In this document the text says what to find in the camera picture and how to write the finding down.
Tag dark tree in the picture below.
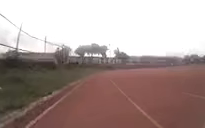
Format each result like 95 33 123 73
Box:
113 47 131 62

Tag grass strip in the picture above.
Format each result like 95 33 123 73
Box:
0 64 105 118

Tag pale concrete kerb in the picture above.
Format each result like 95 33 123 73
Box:
0 77 88 128

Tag wide flat-topped trees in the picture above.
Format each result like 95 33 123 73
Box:
73 42 110 59

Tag distant trees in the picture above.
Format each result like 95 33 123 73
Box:
183 53 205 65

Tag long low building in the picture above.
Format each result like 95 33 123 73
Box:
129 55 184 66

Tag small tree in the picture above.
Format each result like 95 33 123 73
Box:
54 44 72 65

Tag low building with pillars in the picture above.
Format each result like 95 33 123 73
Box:
68 55 125 65

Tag tall wire fence with poles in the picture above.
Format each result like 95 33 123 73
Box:
0 4 63 55

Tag red running track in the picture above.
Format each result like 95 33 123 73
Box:
24 64 205 128

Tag dark bushes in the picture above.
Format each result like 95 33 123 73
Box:
0 49 22 63

